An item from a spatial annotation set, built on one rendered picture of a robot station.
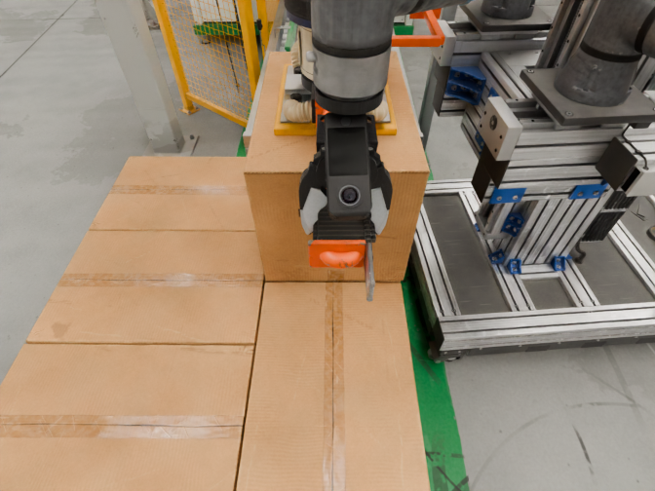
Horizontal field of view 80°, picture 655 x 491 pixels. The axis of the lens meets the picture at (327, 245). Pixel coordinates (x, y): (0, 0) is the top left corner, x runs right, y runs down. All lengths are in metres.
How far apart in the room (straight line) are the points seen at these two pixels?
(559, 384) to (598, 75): 1.16
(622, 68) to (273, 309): 0.95
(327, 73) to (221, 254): 0.92
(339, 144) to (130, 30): 2.00
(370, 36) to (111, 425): 0.95
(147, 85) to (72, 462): 1.88
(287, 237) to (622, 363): 1.46
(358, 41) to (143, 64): 2.08
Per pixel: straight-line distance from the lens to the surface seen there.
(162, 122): 2.56
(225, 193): 1.45
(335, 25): 0.38
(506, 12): 1.43
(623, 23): 1.00
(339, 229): 0.52
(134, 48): 2.39
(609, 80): 1.04
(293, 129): 0.95
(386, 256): 1.06
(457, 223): 1.86
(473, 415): 1.63
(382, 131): 0.96
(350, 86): 0.39
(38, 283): 2.24
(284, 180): 0.87
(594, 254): 1.98
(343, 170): 0.41
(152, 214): 1.45
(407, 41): 1.09
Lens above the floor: 1.47
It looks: 49 degrees down
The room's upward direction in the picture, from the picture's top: straight up
